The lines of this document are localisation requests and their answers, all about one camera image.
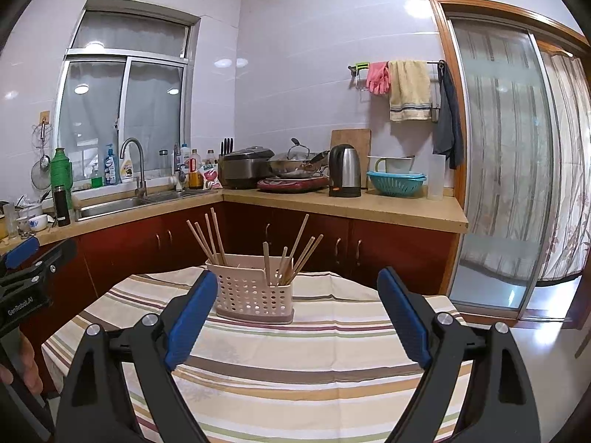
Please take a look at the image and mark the wooden chopstick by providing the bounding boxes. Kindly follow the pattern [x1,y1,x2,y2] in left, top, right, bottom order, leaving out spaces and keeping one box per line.
[204,213,219,264]
[211,207,228,266]
[276,246,288,286]
[192,222,214,264]
[263,241,271,287]
[286,234,324,285]
[281,236,315,285]
[283,213,310,284]
[186,220,215,263]

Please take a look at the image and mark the chrome kitchen faucet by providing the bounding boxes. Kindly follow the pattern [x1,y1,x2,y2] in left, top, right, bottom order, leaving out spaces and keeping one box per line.
[119,137,150,198]

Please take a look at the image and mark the red kitchen cabinets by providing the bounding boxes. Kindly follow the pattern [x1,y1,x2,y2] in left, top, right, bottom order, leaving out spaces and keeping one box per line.
[0,200,463,393]

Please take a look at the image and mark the person's left hand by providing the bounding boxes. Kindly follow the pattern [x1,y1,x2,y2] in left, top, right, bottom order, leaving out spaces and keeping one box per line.
[18,334,43,396]

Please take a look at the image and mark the white ceramic bowl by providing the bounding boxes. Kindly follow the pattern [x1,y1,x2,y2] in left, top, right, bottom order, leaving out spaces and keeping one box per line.
[28,214,49,233]

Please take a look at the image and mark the black thermos flask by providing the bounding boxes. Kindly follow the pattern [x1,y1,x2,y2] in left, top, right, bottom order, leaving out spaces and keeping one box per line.
[53,185,70,227]

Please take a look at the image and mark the stainless steel sink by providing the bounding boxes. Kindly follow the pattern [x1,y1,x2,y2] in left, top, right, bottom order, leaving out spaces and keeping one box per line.
[77,189,206,221]

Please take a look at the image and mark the green thermos bottle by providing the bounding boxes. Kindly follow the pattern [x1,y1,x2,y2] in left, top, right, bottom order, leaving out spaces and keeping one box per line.
[50,147,73,210]

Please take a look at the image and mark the small green soap bottle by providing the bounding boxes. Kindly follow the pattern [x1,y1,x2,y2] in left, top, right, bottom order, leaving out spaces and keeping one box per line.
[90,165,103,188]

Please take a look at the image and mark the blue detergent bottle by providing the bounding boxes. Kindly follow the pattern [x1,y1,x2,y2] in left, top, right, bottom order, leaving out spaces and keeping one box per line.
[103,143,118,186]

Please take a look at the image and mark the white cleaner bottle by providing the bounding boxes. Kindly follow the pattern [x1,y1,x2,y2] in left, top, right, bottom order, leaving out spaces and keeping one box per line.
[119,153,133,183]

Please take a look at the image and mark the striped tablecloth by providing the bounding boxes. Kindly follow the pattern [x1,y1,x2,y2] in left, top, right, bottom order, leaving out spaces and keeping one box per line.
[41,265,475,443]

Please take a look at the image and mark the cooking oil bottle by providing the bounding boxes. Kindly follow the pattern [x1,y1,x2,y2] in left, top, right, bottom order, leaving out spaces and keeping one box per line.
[187,149,204,189]

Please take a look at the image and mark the red white seasoning bag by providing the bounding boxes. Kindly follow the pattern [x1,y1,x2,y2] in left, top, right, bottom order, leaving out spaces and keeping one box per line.
[199,164,222,190]

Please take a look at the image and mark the pink perforated utensil holder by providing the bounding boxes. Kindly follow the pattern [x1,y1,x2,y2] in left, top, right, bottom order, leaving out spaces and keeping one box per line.
[205,254,294,325]

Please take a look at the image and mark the wooden countertop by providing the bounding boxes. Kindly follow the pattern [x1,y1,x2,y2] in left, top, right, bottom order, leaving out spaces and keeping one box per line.
[0,187,470,257]

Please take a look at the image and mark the knife block with knives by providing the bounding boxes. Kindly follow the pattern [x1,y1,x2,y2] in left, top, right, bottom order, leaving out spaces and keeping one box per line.
[219,138,233,156]

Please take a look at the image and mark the black rice cooker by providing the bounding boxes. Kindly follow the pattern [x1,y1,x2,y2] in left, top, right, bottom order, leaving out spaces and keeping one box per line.
[218,146,274,189]

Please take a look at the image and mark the teal plastic colander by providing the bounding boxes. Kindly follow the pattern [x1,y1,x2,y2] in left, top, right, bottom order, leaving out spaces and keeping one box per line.
[367,171,427,197]

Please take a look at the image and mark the translucent plastic cup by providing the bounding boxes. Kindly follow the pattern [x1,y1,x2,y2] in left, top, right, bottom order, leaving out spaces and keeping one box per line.
[427,154,446,200]

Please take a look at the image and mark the white enamel pot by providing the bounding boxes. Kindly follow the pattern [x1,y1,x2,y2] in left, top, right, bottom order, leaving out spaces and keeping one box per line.
[374,156,415,174]

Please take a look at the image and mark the red induction cooker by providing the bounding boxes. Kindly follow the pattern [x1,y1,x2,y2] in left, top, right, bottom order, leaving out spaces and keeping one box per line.
[257,176,329,194]

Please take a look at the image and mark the stainless electric kettle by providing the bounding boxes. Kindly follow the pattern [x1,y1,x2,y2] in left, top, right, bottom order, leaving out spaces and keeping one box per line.
[329,143,362,198]

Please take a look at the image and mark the wooden cutting board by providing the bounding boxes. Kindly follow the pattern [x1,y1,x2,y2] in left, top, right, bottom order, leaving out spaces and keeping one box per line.
[331,128,372,189]

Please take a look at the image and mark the sliding glass door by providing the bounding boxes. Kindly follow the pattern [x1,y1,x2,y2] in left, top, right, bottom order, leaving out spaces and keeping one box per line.
[430,0,590,328]

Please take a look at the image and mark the hanging wire strainer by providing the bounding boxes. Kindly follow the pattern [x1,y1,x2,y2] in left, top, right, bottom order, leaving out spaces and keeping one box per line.
[30,119,51,190]

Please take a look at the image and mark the window with aluminium frame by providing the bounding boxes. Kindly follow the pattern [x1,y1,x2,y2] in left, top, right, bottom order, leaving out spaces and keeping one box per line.
[53,0,199,188]

